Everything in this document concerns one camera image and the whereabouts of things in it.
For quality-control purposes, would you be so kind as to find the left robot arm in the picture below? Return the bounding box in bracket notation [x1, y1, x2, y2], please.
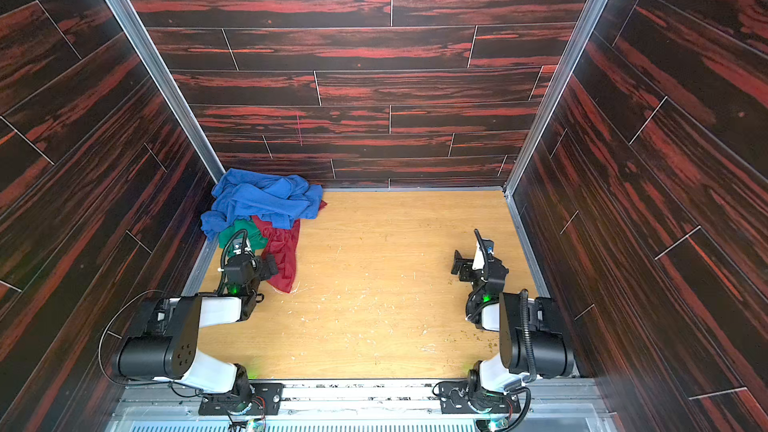
[115, 252, 278, 405]

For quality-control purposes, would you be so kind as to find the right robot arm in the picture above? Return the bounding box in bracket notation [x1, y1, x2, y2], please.
[451, 246, 575, 412]

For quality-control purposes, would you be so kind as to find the dark red cloth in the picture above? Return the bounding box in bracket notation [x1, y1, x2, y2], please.
[251, 203, 301, 293]

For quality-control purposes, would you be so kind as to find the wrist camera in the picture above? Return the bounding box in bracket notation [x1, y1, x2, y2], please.
[472, 229, 495, 274]
[230, 230, 253, 256]

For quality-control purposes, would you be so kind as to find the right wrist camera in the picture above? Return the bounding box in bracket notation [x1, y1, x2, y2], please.
[472, 229, 495, 274]

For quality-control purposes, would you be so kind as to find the blue cloth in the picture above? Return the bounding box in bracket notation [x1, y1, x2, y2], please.
[201, 169, 324, 239]

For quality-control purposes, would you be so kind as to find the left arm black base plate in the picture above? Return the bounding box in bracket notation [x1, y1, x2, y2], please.
[198, 381, 285, 417]

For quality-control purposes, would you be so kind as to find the aluminium front rail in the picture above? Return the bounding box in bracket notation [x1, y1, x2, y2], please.
[106, 379, 619, 431]

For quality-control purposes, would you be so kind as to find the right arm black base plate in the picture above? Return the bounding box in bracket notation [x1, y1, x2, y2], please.
[432, 380, 522, 415]

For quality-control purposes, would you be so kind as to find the green cloth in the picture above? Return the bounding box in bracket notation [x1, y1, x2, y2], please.
[218, 219, 268, 250]

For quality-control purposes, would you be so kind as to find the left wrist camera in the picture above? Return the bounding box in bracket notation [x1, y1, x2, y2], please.
[230, 230, 253, 256]

